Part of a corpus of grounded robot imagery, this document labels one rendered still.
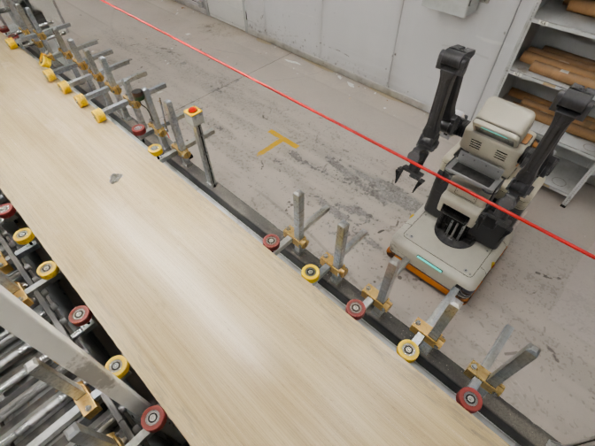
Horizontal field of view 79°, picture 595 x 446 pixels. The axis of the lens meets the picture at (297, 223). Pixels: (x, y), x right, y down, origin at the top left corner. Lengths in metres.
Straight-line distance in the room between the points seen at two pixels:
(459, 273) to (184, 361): 1.74
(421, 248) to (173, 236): 1.59
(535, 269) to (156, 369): 2.61
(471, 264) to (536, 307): 0.58
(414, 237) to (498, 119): 1.07
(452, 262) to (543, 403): 0.92
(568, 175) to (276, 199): 2.48
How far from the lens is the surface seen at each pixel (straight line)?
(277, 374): 1.43
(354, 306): 1.53
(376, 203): 3.15
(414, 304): 2.66
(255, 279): 1.61
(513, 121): 1.84
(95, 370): 1.27
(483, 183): 1.96
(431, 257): 2.55
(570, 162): 4.01
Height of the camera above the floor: 2.27
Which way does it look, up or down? 50 degrees down
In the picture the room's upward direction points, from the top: 1 degrees counter-clockwise
